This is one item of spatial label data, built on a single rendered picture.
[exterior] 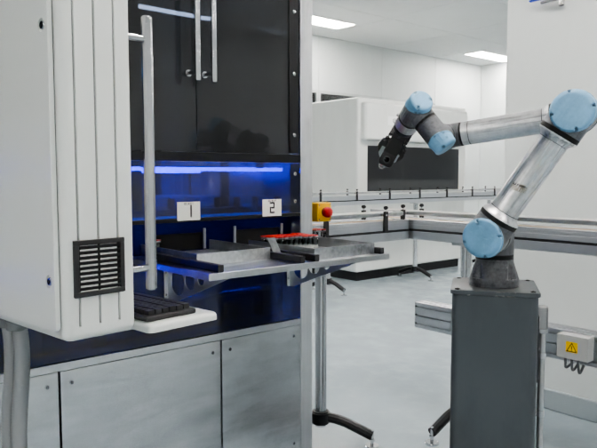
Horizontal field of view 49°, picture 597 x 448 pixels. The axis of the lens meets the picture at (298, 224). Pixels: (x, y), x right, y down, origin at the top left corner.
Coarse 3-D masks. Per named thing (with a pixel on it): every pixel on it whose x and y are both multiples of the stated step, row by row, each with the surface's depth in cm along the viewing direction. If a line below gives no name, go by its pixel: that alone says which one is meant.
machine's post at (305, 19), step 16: (304, 0) 236; (304, 16) 236; (304, 32) 237; (304, 48) 237; (304, 64) 237; (304, 80) 238; (304, 96) 238; (304, 112) 239; (304, 128) 239; (304, 144) 240; (304, 160) 240; (304, 176) 240; (304, 192) 241; (304, 208) 241; (304, 224) 242; (304, 272) 243; (304, 288) 244; (304, 304) 244; (304, 320) 244; (304, 336) 245; (304, 352) 245; (304, 368) 246; (304, 384) 246; (304, 400) 247; (304, 416) 247; (304, 432) 248
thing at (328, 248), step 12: (252, 240) 220; (324, 240) 230; (336, 240) 225; (348, 240) 220; (312, 252) 196; (324, 252) 198; (336, 252) 201; (348, 252) 205; (360, 252) 208; (372, 252) 212
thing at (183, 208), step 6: (180, 204) 207; (186, 204) 209; (192, 204) 210; (198, 204) 212; (180, 210) 207; (186, 210) 209; (192, 210) 210; (198, 210) 212; (180, 216) 208; (186, 216) 209; (192, 216) 210; (198, 216) 212
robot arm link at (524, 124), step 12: (540, 108) 194; (480, 120) 201; (492, 120) 198; (504, 120) 196; (516, 120) 195; (528, 120) 193; (540, 120) 191; (456, 132) 203; (468, 132) 201; (480, 132) 200; (492, 132) 198; (504, 132) 197; (516, 132) 196; (528, 132) 195; (456, 144) 205; (468, 144) 204
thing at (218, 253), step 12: (216, 240) 221; (144, 252) 206; (168, 252) 194; (180, 252) 189; (192, 252) 213; (204, 252) 213; (216, 252) 186; (228, 252) 189; (240, 252) 192; (252, 252) 195; (264, 252) 197
